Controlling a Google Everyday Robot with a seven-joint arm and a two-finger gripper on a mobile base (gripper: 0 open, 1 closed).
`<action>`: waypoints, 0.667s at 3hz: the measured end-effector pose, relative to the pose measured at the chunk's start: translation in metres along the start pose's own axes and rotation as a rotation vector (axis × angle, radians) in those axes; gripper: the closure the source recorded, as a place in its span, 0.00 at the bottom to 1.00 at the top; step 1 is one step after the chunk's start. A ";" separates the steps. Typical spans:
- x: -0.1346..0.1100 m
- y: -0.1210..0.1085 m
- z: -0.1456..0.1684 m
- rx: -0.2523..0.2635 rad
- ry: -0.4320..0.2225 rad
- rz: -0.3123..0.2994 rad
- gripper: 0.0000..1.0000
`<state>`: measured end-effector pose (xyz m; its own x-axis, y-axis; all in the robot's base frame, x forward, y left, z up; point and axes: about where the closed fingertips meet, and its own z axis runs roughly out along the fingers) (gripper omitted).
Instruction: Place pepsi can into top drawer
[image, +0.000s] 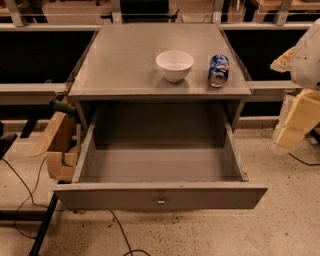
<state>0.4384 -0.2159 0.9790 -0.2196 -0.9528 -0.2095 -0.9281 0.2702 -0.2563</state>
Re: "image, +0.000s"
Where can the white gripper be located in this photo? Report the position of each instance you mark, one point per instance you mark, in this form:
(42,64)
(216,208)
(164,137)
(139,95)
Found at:
(309,60)

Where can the grey metal rail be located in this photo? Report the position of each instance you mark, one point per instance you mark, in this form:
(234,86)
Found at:
(271,91)
(30,93)

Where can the brown cardboard box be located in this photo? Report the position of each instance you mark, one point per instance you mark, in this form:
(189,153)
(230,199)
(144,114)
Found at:
(57,144)

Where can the white ceramic bowl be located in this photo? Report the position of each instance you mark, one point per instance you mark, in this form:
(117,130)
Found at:
(174,65)

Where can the grey metal rail left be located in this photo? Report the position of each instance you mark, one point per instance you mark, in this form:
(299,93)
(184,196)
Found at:
(30,93)

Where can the grey open top drawer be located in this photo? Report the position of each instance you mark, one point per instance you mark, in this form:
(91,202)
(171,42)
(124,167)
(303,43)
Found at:
(133,153)

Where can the blue pepsi can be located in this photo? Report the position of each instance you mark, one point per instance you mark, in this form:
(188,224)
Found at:
(218,71)

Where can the grey metal rail right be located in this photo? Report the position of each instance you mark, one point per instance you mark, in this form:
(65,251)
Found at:
(271,91)

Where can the grey cabinet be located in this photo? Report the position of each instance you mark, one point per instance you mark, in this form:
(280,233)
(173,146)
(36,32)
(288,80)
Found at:
(121,65)

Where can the black metal frame leg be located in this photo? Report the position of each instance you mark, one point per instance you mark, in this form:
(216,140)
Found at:
(44,226)

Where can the green handled tool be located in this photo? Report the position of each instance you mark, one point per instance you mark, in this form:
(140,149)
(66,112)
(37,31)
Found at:
(63,107)

